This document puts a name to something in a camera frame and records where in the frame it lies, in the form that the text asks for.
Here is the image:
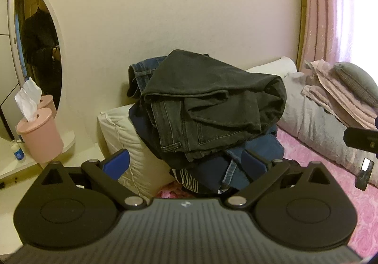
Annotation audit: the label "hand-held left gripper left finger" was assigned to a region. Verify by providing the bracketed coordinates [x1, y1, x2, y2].
[40, 149, 146, 211]

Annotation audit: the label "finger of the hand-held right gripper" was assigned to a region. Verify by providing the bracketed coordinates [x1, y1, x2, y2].
[343, 126, 378, 153]

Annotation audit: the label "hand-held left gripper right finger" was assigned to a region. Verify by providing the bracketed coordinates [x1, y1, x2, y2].
[223, 149, 330, 210]

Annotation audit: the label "blue denim jeans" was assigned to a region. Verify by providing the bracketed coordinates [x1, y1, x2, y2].
[220, 125, 285, 191]

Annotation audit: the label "dark grey jeans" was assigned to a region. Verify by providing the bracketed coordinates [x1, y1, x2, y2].
[140, 49, 288, 163]

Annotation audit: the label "white pillow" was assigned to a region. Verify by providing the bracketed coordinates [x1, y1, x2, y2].
[246, 57, 297, 79]
[97, 105, 179, 204]

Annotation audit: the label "navy blue garment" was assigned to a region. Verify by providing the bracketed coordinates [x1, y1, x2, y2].
[128, 103, 189, 170]

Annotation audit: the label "black smartphone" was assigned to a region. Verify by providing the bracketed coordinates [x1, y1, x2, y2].
[355, 157, 375, 192]

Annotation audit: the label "white dressing table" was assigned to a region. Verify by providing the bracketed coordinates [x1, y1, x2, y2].
[0, 130, 106, 191]

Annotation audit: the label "pink folded blanket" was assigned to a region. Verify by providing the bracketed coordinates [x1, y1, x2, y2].
[301, 59, 378, 131]

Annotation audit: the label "pink floral blanket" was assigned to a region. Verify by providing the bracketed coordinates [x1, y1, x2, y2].
[156, 183, 184, 200]

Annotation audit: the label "beige pillow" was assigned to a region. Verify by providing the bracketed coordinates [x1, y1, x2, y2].
[277, 72, 378, 188]

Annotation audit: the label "grey cushion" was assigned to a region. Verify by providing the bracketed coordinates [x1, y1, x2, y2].
[333, 62, 378, 109]

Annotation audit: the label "striped dark garment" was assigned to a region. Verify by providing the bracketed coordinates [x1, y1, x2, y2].
[172, 164, 223, 194]

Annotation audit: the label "pink rose bed sheet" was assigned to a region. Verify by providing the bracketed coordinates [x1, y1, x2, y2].
[275, 128, 378, 256]

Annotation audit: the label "pink round tissue box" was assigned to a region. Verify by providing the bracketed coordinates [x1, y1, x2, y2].
[16, 107, 64, 163]

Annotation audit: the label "light blue jeans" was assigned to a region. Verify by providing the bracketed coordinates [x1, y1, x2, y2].
[128, 56, 167, 100]

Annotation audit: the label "small blue label bottle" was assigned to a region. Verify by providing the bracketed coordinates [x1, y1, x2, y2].
[11, 139, 27, 165]

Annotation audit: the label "white tissue paper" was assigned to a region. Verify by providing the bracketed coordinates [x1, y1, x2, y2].
[15, 77, 43, 123]

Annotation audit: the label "pink curtain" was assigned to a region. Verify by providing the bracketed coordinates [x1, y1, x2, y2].
[298, 0, 378, 76]

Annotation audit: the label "oval wall mirror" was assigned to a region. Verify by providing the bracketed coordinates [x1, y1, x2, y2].
[0, 0, 64, 141]

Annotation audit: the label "wooden window frame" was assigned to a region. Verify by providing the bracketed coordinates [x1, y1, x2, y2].
[297, 0, 308, 61]

